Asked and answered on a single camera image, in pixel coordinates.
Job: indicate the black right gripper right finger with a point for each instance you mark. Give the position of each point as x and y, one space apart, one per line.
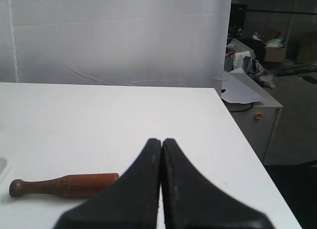
190 201

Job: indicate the grey metal cabinet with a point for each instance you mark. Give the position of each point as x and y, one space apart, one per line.
258 121

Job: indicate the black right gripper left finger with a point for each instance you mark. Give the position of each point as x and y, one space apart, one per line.
131 202

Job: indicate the brown wooden pestle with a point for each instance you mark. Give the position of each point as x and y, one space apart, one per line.
70 186

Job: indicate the white backdrop curtain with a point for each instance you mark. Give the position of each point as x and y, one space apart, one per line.
173 43

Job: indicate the white paper sheet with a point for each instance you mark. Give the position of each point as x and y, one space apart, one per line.
237 92

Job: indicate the cardboard box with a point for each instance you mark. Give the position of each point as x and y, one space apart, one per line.
275 50

